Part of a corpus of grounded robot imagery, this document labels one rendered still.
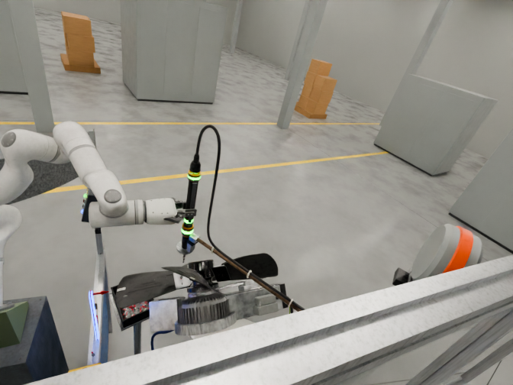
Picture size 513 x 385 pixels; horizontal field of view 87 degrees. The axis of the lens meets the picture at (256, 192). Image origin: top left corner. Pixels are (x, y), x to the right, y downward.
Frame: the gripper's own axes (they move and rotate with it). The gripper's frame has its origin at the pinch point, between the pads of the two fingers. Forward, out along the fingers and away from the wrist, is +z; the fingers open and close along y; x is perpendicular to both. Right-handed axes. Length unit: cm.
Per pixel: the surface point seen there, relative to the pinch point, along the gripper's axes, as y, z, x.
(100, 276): -35, -35, -72
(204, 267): 0.9, 9.7, -33.7
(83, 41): -796, -104, -83
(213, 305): 15.7, 10.6, -40.4
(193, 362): 71, -18, 46
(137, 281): -4.1, -18.1, -41.8
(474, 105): -274, 657, 14
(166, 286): 2.5, -6.6, -39.7
